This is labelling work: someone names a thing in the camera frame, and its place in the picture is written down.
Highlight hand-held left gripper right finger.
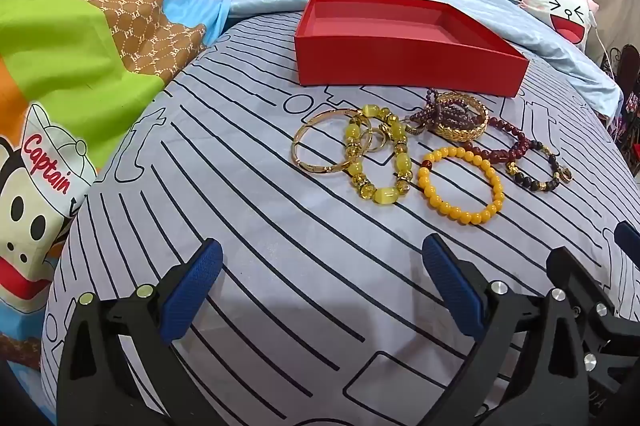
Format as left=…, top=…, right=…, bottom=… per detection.
left=421, top=234, right=592, bottom=426

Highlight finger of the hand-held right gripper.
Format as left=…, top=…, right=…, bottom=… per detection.
left=614, top=222, right=640, bottom=263
left=546, top=246, right=640, bottom=349

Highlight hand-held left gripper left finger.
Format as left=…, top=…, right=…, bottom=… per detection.
left=56, top=237, right=224, bottom=426

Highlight orange bead bracelet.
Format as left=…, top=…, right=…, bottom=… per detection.
left=417, top=147, right=505, bottom=225

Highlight black bead bracelet gold charms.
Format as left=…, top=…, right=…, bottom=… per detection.
left=505, top=140, right=575, bottom=194

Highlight yellow glass bead bracelet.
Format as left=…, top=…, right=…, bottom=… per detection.
left=342, top=106, right=415, bottom=205

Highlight dark red bead bracelet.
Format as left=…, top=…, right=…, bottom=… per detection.
left=457, top=116, right=531, bottom=167

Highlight wide gold filigree bangle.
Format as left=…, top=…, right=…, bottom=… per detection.
left=425, top=92, right=490, bottom=141

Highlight small gold hoop earring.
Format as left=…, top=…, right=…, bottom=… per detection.
left=359, top=128, right=387, bottom=155
left=375, top=124, right=399, bottom=147

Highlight dark purple small-bead bracelet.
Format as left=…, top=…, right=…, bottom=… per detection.
left=409, top=88, right=482, bottom=134

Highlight plain gold bangle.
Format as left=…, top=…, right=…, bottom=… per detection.
left=291, top=108, right=373, bottom=174

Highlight red cardboard box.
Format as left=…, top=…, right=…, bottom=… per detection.
left=293, top=0, right=531, bottom=99

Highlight grey striped bedsheet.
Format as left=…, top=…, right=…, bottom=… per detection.
left=42, top=10, right=640, bottom=426

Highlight pink cartoon rabbit pillow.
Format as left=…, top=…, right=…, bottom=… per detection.
left=520, top=0, right=601, bottom=52

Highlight cartoon monkey print blanket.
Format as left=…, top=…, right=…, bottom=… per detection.
left=0, top=0, right=236, bottom=407

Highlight white cable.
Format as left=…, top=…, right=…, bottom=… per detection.
left=592, top=13, right=618, bottom=79

